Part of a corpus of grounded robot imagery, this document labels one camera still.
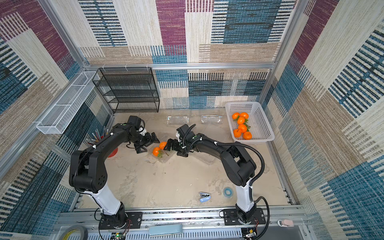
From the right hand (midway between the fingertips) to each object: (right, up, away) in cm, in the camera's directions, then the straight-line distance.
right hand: (172, 152), depth 89 cm
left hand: (-11, +4, +2) cm, 12 cm away
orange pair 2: (-10, +1, +3) cm, 11 cm away
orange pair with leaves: (+43, +23, +20) cm, 52 cm away
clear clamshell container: (+2, +19, +12) cm, 23 cm away
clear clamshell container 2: (+20, -4, +5) cm, 21 cm away
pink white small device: (+54, -28, -20) cm, 64 cm away
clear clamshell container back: (+26, +20, +23) cm, 40 cm away
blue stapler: (+18, -22, -9) cm, 30 cm away
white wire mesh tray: (-51, +20, -17) cm, 57 cm away
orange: (+48, +9, +11) cm, 50 cm away
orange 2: (+41, +11, +12) cm, 44 cm away
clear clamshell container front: (-6, -3, +6) cm, 9 cm away
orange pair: (+45, +14, +14) cm, 49 cm away
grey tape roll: (-37, -34, -19) cm, 54 cm away
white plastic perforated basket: (+58, +13, +16) cm, 62 cm away
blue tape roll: (+31, -20, -7) cm, 38 cm away
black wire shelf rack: (-35, +41, +22) cm, 59 cm away
